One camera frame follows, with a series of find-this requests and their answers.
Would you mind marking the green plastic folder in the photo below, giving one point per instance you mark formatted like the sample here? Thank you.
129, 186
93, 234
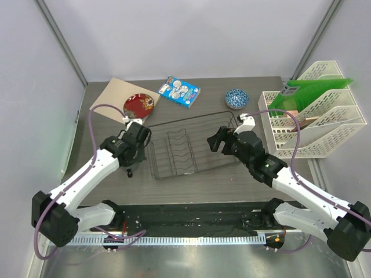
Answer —
299, 94

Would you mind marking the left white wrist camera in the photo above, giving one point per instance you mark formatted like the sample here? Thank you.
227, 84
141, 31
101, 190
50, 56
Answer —
129, 119

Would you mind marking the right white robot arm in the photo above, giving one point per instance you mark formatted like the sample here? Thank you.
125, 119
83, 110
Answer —
343, 226

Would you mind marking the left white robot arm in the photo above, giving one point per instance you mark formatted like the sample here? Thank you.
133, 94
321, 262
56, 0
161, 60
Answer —
57, 215

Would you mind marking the blue red patterned bowl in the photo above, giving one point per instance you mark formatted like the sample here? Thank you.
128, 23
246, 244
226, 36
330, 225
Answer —
236, 98

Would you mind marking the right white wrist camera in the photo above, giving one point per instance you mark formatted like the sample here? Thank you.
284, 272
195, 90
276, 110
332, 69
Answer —
247, 123

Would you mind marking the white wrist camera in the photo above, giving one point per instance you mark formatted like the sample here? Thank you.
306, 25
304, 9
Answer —
247, 123
129, 119

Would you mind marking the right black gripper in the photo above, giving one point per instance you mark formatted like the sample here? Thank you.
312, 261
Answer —
224, 134

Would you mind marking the brown items in organizer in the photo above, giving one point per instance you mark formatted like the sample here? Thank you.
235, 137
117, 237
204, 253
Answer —
303, 122

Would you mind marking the grey mug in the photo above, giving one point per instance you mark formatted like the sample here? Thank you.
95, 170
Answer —
132, 166

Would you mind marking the beige board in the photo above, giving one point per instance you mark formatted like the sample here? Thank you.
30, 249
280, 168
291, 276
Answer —
110, 102

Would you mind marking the white file organizer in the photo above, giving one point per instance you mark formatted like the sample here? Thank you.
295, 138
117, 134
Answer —
339, 119

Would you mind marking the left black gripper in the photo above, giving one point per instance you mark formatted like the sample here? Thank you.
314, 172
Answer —
140, 157

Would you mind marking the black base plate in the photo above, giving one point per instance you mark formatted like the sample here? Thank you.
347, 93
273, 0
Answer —
197, 219

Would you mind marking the black wire dish rack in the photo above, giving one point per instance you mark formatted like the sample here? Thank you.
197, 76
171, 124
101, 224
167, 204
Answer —
179, 147

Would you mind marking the blue picture box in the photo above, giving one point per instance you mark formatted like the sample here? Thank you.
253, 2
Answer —
179, 91

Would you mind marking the white slotted cable duct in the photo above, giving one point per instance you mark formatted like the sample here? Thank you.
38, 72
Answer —
99, 239

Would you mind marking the dark red plate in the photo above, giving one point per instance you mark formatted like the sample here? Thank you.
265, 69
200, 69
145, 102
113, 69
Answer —
139, 106

